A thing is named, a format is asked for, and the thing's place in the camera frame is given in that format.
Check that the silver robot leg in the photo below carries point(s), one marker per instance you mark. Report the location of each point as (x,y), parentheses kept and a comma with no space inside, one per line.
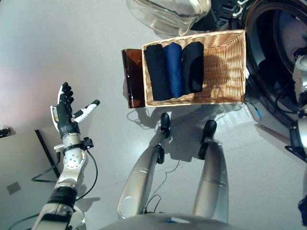
(141,172)
(213,177)

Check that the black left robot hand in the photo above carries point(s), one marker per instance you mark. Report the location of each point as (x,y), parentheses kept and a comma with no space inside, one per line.
(64,115)

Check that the silver right robot leg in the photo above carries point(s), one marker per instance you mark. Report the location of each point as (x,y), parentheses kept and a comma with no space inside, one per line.
(213,177)

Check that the rectangular wicker laundry basket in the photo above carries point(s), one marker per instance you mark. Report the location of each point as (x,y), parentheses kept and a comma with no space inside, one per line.
(220,72)

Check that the grey front-load washing machine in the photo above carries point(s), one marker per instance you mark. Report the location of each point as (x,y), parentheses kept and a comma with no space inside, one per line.
(263,48)

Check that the grey robot torso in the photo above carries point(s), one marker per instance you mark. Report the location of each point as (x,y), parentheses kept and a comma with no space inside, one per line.
(165,224)

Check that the silver left robot leg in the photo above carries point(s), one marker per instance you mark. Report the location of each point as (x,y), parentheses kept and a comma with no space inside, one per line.
(141,172)

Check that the bystander in dark trousers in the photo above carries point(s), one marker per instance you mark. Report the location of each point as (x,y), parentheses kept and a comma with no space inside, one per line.
(4,133)

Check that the brown translucent stool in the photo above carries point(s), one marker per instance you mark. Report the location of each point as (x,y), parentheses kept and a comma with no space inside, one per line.
(134,79)

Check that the blue garment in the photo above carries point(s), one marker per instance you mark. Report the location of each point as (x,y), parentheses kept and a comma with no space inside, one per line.
(173,69)

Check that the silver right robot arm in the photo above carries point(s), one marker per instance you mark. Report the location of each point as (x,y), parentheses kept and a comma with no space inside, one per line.
(301,79)

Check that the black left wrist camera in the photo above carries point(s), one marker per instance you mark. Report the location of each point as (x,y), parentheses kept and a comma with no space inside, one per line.
(88,143)

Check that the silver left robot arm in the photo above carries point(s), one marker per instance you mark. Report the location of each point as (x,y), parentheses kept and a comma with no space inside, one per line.
(69,167)

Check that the black garment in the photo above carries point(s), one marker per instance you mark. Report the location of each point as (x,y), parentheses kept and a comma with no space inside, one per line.
(193,67)
(157,72)

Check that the grey floor outlet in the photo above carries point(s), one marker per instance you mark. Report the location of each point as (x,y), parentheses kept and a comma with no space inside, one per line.
(14,188)

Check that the round black washer door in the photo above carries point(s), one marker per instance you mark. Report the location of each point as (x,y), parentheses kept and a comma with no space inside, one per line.
(168,14)

